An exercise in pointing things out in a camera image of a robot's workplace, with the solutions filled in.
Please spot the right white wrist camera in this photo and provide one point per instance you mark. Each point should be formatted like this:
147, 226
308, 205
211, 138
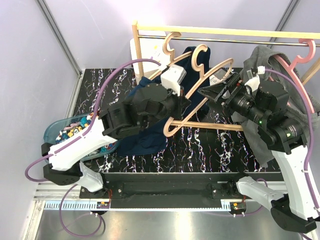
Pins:
254, 77

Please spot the beige hanger of comic shorts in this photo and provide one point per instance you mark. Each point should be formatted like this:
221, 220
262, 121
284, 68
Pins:
171, 126

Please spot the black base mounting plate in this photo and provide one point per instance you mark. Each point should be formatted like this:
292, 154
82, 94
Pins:
161, 192

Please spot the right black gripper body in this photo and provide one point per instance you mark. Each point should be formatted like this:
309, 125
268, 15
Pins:
235, 85

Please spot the wooden clothes rack frame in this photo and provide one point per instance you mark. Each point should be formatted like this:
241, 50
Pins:
304, 37

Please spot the colourful comic print shorts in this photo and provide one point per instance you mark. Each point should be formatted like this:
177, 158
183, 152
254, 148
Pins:
77, 126

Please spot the navy blue shorts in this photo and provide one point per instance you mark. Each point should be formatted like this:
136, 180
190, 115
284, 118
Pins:
152, 140

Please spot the blue transparent plastic bin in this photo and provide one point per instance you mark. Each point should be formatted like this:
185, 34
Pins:
52, 132

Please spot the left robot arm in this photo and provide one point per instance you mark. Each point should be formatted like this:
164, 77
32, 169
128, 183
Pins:
146, 107

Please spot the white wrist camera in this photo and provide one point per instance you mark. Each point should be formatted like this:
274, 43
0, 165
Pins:
172, 77
254, 77

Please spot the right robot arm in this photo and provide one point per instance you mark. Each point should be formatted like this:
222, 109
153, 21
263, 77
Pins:
265, 104

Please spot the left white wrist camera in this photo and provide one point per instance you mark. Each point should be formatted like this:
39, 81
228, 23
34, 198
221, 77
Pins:
172, 77

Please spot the white box with stickers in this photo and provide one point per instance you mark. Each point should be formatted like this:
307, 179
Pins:
150, 49

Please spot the grey booklet with label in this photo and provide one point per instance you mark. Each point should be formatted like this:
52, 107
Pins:
219, 76

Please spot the beige hanger of navy shorts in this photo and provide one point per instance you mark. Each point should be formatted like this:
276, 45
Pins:
171, 53

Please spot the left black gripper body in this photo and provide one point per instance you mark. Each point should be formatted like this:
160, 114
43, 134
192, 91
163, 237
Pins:
177, 113

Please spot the metal clothes rail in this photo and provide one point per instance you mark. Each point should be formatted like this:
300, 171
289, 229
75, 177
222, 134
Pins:
235, 41

